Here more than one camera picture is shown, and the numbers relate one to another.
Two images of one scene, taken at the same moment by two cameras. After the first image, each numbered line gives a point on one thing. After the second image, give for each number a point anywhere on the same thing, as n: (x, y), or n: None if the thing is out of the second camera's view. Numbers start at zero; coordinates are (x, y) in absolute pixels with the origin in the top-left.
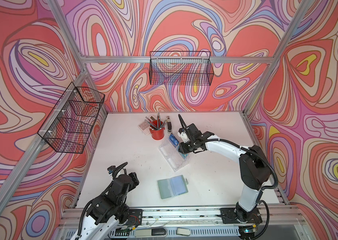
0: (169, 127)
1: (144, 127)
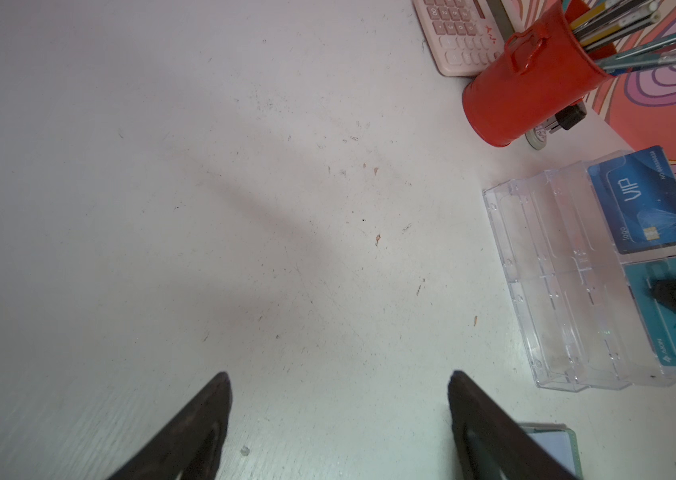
0: (537, 137)
1: (461, 37)
